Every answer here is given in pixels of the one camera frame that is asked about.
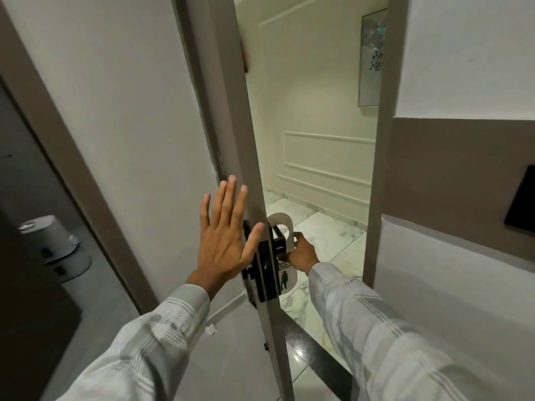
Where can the person's left hand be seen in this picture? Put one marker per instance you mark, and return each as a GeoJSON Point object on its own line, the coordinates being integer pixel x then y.
{"type": "Point", "coordinates": [221, 246]}

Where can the person's right hand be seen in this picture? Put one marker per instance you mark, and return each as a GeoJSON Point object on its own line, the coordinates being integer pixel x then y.
{"type": "Point", "coordinates": [301, 256]}

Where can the person's left little finger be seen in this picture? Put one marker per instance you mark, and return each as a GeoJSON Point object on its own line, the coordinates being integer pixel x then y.
{"type": "Point", "coordinates": [204, 212]}

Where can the person's left thumb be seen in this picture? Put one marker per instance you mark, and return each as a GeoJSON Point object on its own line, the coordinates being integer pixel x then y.
{"type": "Point", "coordinates": [255, 240]}

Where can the person's right fingers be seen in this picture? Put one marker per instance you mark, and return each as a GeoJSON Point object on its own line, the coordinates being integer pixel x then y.
{"type": "Point", "coordinates": [296, 240]}

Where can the person's left middle finger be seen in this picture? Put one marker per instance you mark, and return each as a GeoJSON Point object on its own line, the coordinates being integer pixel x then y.
{"type": "Point", "coordinates": [229, 200]}

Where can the white room door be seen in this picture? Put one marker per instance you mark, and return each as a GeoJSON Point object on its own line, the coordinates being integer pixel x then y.
{"type": "Point", "coordinates": [234, 121]}

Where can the person's right forearm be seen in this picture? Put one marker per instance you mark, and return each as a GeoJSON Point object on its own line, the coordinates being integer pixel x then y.
{"type": "Point", "coordinates": [384, 342]}

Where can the person's left forearm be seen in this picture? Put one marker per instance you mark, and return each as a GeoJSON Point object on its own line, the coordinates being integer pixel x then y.
{"type": "Point", "coordinates": [142, 350]}

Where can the black door lock body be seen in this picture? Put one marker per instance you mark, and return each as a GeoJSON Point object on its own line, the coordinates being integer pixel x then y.
{"type": "Point", "coordinates": [263, 267]}

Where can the white door hanger sign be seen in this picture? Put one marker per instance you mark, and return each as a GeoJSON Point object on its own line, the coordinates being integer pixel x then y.
{"type": "Point", "coordinates": [288, 281]}

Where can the small white door stopper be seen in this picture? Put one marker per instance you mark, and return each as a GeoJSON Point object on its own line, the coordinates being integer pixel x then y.
{"type": "Point", "coordinates": [210, 329]}

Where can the dark stone threshold strip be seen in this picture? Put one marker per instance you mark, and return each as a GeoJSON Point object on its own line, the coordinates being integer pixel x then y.
{"type": "Point", "coordinates": [322, 363]}

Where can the white waste bin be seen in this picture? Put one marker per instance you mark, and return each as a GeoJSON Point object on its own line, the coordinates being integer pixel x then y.
{"type": "Point", "coordinates": [52, 242]}

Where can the brown door frame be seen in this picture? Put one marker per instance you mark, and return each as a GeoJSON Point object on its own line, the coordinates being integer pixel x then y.
{"type": "Point", "coordinates": [79, 171]}

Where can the grey door frame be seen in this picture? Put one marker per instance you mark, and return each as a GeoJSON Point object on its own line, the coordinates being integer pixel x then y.
{"type": "Point", "coordinates": [386, 133]}

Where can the framed wall picture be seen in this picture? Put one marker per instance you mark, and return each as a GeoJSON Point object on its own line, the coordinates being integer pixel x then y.
{"type": "Point", "coordinates": [372, 58]}

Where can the black wall panel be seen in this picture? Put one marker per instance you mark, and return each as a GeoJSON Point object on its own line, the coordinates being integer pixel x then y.
{"type": "Point", "coordinates": [522, 204]}

